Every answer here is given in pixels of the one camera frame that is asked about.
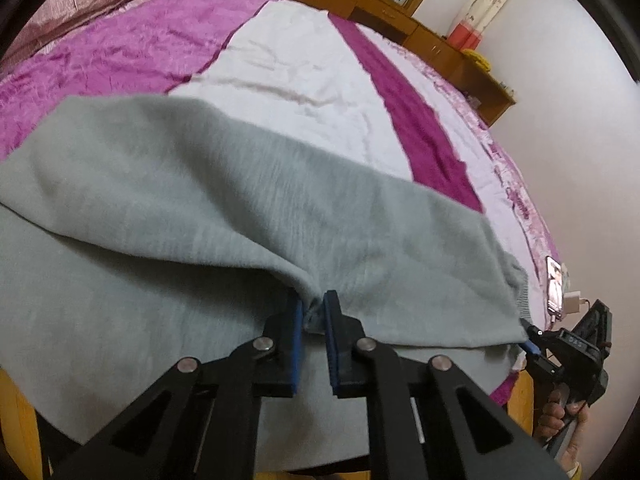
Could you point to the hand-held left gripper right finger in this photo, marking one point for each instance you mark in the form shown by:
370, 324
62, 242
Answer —
330, 342

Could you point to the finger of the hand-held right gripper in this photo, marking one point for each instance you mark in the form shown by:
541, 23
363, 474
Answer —
532, 349
534, 331

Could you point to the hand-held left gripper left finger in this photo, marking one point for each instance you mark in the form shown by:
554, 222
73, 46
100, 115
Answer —
297, 332

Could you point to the grey pants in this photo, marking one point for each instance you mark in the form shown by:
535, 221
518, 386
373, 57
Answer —
200, 210

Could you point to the person's right hand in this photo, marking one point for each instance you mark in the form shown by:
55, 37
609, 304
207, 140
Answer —
550, 420

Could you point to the white charger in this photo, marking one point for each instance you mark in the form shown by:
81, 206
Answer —
574, 304

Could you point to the smartphone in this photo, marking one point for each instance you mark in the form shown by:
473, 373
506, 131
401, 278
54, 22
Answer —
554, 285

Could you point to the purple and white striped blanket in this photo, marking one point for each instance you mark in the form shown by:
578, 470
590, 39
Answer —
310, 60

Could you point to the yellow object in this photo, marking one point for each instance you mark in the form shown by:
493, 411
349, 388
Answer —
475, 59

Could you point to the pink checked quilt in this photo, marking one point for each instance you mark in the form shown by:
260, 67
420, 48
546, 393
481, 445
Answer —
75, 0

